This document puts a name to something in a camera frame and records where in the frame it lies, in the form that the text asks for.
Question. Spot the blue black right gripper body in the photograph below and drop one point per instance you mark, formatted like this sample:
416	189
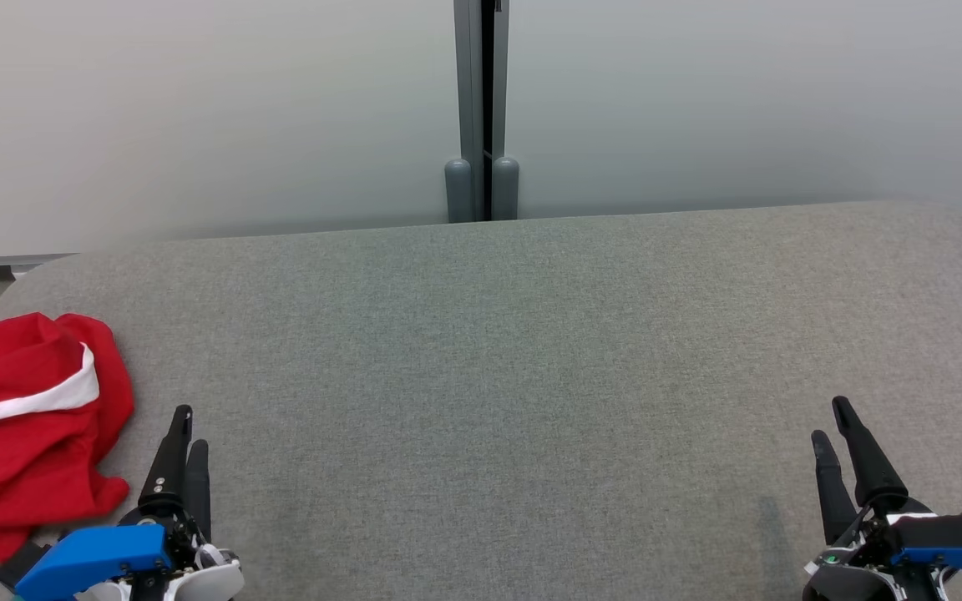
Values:
957	563

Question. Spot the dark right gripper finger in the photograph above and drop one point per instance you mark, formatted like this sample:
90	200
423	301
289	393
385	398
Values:
832	492
872	467

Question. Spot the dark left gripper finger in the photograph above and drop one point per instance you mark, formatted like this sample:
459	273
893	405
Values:
198	492
170	467

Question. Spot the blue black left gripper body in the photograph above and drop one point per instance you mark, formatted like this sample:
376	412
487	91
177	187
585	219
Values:
97	555

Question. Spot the red shorts with white trim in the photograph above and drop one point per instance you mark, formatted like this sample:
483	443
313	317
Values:
22	367

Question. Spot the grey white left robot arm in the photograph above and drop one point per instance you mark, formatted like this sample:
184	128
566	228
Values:
218	576

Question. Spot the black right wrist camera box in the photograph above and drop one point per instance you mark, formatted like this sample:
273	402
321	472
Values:
944	530

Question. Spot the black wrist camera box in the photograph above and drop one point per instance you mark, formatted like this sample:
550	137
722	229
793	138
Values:
22	563
944	530

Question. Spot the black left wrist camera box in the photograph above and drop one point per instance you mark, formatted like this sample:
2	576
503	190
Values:
22	563

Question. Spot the grey wall base rail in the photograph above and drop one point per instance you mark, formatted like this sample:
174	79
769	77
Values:
5	260

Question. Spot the grey partition post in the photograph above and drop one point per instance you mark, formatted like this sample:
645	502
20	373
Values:
464	100
502	100

